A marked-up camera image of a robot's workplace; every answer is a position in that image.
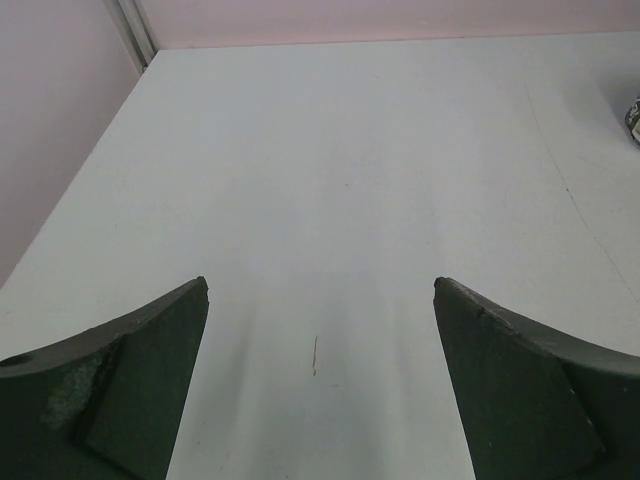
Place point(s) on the black wrapped paper roll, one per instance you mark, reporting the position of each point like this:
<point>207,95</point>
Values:
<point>632,121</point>

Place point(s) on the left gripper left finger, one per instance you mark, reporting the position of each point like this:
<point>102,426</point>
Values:
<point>106,403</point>

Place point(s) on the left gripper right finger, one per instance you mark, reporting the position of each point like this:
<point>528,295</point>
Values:
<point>534,402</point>

